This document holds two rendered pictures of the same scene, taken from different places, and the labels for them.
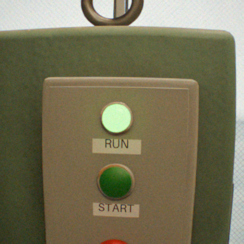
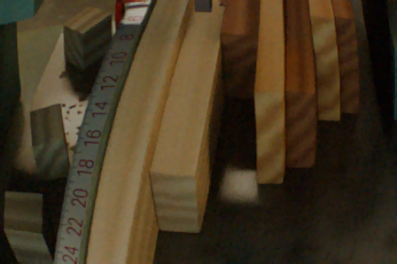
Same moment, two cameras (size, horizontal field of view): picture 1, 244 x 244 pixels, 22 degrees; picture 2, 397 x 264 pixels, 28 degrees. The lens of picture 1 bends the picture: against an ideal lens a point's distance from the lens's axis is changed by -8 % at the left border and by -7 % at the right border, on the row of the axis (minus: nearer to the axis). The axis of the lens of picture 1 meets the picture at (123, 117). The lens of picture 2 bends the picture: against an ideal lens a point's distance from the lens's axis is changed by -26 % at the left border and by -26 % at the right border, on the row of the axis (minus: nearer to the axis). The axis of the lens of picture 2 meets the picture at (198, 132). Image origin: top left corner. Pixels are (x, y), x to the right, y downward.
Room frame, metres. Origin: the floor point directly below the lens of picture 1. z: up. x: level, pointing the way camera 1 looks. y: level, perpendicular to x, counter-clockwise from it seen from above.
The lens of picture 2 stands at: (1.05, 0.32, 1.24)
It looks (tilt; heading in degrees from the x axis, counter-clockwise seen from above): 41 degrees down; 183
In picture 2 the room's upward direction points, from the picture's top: 5 degrees counter-clockwise
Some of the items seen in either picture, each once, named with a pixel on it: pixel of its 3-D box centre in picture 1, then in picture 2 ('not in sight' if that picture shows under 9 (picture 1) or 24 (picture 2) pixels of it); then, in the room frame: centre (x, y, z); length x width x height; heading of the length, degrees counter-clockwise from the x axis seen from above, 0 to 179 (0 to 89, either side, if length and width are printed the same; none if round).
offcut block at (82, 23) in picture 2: not in sight; (87, 36); (0.44, 0.20, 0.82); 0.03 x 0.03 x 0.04; 47
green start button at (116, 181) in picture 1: (115, 182); not in sight; (0.40, 0.00, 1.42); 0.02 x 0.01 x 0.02; 83
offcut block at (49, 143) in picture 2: not in sight; (49, 143); (0.57, 0.18, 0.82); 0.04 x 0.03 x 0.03; 12
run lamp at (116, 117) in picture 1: (116, 117); not in sight; (0.40, 0.00, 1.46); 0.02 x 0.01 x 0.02; 83
